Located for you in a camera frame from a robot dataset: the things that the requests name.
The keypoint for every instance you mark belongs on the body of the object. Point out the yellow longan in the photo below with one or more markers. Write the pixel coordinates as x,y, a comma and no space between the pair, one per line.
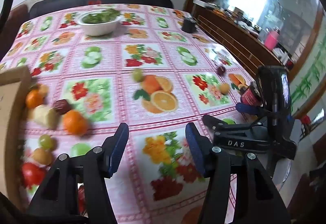
225,88
42,156

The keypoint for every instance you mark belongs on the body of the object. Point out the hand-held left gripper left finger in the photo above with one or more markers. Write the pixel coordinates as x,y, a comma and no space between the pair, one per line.
119,147

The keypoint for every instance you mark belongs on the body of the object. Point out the peeled banana piece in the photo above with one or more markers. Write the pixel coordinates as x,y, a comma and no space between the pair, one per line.
45,117

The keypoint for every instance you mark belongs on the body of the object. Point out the fruit-print pink tablecloth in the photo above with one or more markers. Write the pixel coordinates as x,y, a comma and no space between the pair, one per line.
114,66

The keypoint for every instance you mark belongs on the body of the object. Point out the small orange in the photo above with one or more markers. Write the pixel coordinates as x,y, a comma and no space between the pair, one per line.
34,99

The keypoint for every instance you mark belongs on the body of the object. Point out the white bowl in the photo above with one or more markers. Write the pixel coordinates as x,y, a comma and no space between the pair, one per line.
99,29

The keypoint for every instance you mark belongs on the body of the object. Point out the dark bottle with red label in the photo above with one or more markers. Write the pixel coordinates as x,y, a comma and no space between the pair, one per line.
250,95

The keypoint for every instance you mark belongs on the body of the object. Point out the large orange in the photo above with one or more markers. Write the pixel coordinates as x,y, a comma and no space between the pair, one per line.
75,122

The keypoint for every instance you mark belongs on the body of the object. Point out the bamboo wall decal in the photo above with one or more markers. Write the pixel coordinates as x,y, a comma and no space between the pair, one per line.
305,86

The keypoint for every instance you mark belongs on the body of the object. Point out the red tomato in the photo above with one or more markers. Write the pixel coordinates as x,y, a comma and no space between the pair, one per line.
31,175

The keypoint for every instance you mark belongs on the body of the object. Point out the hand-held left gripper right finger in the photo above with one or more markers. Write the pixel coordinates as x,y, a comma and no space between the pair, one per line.
196,152

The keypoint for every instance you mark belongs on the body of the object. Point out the white box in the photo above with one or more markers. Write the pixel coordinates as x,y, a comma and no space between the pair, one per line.
203,2

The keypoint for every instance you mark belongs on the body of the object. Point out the cardboard box tray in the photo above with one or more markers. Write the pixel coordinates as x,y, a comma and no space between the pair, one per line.
10,111

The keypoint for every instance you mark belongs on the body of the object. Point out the pink container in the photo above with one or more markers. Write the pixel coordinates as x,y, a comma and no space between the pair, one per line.
271,40

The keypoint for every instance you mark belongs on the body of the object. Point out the red jujube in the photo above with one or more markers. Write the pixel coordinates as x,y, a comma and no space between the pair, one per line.
62,106

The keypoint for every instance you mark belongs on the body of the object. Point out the chopped green vegetables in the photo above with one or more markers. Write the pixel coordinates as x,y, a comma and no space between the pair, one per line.
99,17

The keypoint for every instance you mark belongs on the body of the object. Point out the black cup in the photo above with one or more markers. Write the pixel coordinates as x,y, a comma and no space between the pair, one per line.
188,25

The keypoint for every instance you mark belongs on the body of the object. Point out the dark purple grape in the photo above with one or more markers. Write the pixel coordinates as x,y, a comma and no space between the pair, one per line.
221,70

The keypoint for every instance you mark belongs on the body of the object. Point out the green grape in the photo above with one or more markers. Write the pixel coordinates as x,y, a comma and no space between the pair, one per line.
45,141
137,75

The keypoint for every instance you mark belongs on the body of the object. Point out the assorted counter clutter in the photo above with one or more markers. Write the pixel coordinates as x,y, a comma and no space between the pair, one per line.
236,16

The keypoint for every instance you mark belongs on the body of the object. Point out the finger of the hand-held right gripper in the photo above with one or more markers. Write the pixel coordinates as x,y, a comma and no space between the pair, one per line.
245,108
219,125

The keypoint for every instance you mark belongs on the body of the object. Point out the brown partition counter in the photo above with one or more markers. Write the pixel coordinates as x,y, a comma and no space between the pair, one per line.
236,43

